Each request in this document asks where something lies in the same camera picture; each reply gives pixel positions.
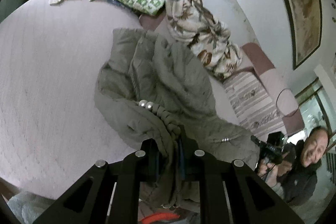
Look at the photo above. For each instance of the grey quilted puffer jacket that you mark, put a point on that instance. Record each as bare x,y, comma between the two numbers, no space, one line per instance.
151,89

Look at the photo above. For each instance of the framed wall painting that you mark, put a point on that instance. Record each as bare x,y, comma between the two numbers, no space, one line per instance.
305,20

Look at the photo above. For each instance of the person's right hand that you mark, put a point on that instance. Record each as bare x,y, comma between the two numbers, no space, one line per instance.
270,171

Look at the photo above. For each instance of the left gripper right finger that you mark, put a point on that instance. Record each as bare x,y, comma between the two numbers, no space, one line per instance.
230,192

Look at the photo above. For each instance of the striped grey white pillow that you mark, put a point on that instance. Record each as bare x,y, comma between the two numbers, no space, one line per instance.
253,106

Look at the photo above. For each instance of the pink quilted bed mattress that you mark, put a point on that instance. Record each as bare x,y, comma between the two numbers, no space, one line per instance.
51,132

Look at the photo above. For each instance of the window with frame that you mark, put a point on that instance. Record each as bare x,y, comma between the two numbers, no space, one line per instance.
316,107

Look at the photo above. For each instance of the leaf print fleece blanket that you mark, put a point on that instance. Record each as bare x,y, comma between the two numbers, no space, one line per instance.
190,23

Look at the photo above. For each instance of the person in dark jacket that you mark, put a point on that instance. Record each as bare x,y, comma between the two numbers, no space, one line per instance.
298,185

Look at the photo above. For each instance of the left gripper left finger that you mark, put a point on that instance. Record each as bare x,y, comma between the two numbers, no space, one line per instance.
107,193

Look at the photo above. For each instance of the pink padded headboard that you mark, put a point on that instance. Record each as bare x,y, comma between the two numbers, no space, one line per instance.
276,87

